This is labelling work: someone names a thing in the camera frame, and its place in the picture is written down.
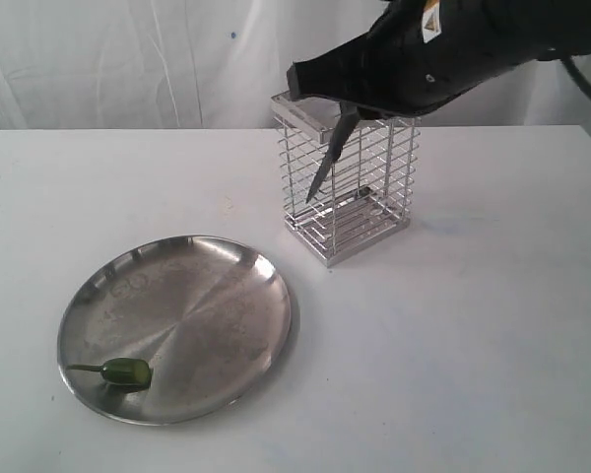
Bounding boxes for black cable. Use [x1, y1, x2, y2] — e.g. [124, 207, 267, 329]
[560, 54, 591, 113]

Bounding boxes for white backdrop curtain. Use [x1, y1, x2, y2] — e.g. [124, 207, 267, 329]
[0, 0, 591, 130]

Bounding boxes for green chili pepper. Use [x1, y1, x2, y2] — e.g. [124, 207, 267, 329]
[66, 358, 153, 389]

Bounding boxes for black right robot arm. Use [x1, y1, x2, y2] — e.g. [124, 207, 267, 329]
[287, 0, 591, 117]

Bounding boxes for black handled knife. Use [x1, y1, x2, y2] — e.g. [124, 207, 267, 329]
[305, 101, 361, 203]

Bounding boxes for chrome wire utensil holder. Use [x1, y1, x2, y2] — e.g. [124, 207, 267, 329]
[271, 93, 420, 267]

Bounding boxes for round steel plate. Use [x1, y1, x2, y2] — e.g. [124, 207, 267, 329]
[57, 236, 294, 426]

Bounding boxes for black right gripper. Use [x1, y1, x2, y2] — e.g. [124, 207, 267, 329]
[287, 1, 500, 116]

